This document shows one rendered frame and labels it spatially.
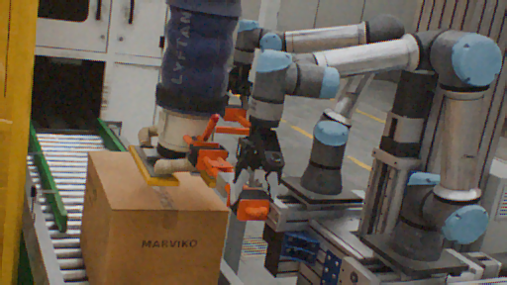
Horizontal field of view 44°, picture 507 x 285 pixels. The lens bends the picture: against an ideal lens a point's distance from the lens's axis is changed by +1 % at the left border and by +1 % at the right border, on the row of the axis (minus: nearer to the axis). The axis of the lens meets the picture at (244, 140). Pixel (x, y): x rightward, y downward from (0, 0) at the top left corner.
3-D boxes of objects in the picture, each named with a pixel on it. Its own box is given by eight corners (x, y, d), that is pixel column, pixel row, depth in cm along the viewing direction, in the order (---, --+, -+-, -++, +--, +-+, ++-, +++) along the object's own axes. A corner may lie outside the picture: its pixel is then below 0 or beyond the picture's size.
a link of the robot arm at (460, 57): (456, 222, 175) (470, 26, 158) (491, 246, 161) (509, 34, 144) (418, 229, 172) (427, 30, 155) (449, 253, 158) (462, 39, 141)
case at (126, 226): (78, 240, 260) (88, 149, 250) (171, 239, 275) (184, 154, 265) (98, 321, 207) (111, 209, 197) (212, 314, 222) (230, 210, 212)
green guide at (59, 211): (10, 126, 398) (11, 112, 395) (27, 127, 402) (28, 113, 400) (41, 234, 260) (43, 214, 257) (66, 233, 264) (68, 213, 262)
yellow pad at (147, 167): (127, 149, 213) (129, 136, 212) (155, 150, 217) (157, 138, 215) (147, 186, 183) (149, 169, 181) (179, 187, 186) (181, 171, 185)
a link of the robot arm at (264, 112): (289, 105, 139) (254, 102, 136) (285, 125, 140) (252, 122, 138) (276, 97, 146) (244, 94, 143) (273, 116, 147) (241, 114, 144)
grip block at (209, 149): (186, 159, 180) (189, 140, 179) (218, 161, 184) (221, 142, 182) (193, 169, 173) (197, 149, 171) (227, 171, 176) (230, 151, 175)
